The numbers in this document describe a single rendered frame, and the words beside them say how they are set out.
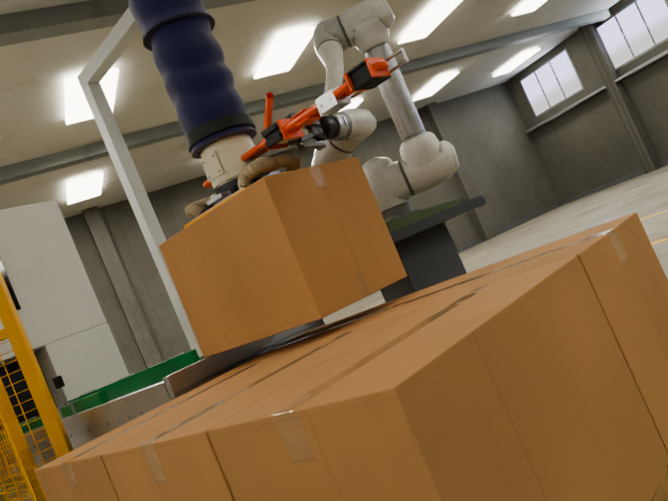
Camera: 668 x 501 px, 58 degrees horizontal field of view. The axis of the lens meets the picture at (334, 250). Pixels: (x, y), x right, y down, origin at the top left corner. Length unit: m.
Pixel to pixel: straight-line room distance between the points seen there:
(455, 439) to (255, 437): 0.29
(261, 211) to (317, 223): 0.16
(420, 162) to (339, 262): 0.82
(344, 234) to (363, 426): 1.05
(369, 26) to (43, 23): 4.36
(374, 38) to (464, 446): 1.88
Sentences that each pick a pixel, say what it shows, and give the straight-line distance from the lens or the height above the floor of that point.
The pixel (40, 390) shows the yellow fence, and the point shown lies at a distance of 2.62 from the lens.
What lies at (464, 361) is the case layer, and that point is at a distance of 0.80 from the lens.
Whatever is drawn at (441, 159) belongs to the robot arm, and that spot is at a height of 0.93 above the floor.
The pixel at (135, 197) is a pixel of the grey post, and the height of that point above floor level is 2.01.
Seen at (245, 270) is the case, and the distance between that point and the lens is 1.75.
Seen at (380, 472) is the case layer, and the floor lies 0.45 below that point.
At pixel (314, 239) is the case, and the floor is 0.80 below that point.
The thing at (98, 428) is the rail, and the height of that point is 0.52.
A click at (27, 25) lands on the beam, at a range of 6.36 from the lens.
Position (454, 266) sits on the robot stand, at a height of 0.54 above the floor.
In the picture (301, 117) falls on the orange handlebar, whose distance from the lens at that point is 1.71.
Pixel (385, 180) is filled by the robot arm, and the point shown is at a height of 0.95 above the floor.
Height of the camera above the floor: 0.68
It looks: 2 degrees up
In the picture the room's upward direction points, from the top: 23 degrees counter-clockwise
